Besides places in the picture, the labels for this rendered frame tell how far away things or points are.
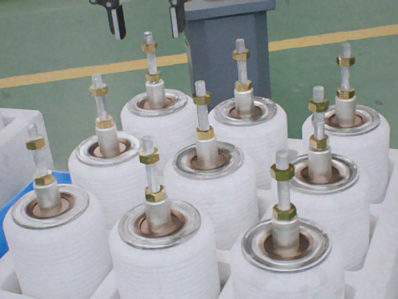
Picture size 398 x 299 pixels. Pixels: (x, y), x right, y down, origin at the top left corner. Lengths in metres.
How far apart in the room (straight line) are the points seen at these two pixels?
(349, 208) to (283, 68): 0.96
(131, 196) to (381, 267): 0.27
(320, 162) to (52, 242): 0.26
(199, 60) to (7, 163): 0.34
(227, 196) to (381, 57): 1.00
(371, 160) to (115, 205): 0.28
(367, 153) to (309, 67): 0.85
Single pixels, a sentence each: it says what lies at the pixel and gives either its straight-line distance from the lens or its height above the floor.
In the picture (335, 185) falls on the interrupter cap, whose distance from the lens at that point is 0.65.
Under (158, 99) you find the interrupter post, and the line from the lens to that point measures 0.84.
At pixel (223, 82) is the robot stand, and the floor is 0.17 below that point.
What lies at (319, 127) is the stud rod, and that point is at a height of 0.30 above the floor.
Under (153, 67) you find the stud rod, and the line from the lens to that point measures 0.83.
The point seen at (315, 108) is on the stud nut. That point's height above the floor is 0.33.
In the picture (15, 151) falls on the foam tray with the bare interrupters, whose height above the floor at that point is 0.15.
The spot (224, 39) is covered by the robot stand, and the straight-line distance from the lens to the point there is 1.06.
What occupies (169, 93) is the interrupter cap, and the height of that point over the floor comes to 0.25.
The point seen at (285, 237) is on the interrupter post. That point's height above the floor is 0.27.
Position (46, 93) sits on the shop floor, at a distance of 1.62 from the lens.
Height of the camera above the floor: 0.60
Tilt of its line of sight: 28 degrees down
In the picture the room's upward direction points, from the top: 7 degrees counter-clockwise
